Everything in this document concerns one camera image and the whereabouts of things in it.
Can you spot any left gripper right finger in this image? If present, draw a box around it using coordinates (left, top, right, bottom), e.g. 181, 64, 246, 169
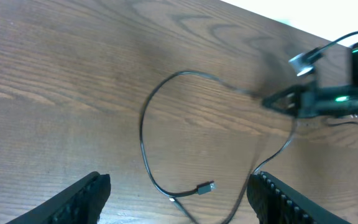
247, 172, 350, 224

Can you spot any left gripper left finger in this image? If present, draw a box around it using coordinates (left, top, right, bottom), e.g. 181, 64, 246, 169
7, 171, 111, 224

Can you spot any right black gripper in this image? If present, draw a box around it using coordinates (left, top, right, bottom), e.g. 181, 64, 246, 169
261, 82, 358, 118

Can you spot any black usb cable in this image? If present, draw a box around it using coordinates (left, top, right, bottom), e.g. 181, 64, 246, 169
139, 70, 260, 198

